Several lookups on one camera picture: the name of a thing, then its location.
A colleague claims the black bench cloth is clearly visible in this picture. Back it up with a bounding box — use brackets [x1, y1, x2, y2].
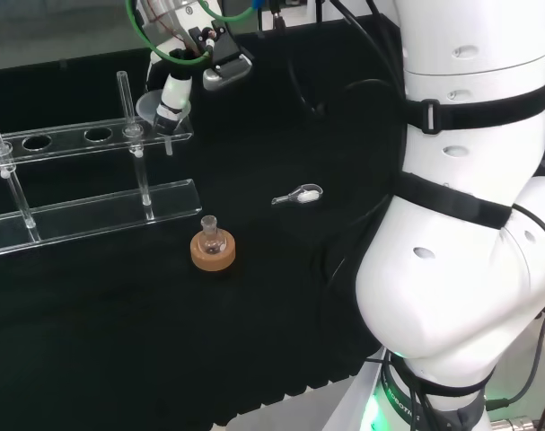
[0, 13, 408, 427]

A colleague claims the brown cork ring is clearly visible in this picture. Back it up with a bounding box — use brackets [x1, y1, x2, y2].
[189, 229, 236, 272]

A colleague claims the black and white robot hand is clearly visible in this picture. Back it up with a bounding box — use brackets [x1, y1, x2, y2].
[145, 38, 210, 136]

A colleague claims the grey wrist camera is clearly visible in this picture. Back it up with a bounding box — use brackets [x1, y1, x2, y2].
[187, 25, 254, 92]

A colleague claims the translucent plastic funnel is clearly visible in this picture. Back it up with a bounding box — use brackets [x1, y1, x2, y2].
[136, 89, 192, 156]

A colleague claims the clear acrylic funnel stand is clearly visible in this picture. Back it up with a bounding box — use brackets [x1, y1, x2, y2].
[0, 68, 204, 258]

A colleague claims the small round-bottom glass flask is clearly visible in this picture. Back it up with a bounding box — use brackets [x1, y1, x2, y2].
[198, 215, 227, 255]

